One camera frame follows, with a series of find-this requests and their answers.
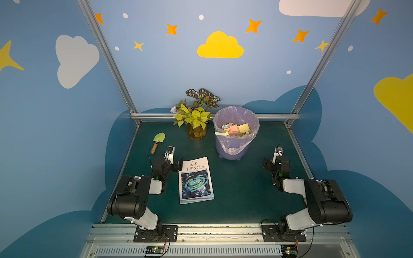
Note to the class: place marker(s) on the green trowel wooden handle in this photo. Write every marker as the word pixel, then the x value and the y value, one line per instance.
pixel 159 138

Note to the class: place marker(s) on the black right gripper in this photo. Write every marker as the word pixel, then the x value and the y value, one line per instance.
pixel 269 163

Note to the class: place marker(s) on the aluminium upright post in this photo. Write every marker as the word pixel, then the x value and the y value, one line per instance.
pixel 338 35
pixel 94 25

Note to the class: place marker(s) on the right aluminium upright post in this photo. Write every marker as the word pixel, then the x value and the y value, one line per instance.
pixel 338 35

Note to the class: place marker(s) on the purple trash bin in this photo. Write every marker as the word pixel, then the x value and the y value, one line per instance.
pixel 233 151

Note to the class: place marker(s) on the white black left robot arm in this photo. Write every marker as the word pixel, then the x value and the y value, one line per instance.
pixel 130 199

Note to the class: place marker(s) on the book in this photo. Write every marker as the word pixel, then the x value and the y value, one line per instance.
pixel 195 183

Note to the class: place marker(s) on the aluminium front rail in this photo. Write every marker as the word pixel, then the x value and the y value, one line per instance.
pixel 218 241

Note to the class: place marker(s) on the discarded sticky notes pile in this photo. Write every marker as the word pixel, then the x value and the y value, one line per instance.
pixel 236 130

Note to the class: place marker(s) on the long pale green sticky note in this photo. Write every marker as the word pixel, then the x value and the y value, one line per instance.
pixel 222 133

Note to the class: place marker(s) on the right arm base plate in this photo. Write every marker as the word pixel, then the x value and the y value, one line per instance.
pixel 272 234

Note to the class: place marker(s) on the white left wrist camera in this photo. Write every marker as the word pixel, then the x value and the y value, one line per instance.
pixel 169 154

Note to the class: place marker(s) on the left aluminium upright post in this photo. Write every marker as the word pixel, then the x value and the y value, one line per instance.
pixel 94 25

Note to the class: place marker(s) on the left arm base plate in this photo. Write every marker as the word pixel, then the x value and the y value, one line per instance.
pixel 160 234

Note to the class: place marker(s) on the left controller board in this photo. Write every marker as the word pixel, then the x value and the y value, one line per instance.
pixel 154 251

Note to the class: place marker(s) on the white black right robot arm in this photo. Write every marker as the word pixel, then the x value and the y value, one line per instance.
pixel 325 202

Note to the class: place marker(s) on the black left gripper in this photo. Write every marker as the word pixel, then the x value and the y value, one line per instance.
pixel 175 164

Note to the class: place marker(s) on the controller board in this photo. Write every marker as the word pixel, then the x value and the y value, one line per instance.
pixel 154 251
pixel 289 251

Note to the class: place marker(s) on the glass vase with plants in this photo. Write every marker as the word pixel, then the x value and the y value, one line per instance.
pixel 197 116

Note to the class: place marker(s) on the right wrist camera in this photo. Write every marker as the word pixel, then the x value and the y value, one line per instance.
pixel 278 152

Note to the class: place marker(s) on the right controller board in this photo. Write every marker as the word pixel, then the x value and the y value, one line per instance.
pixel 289 251

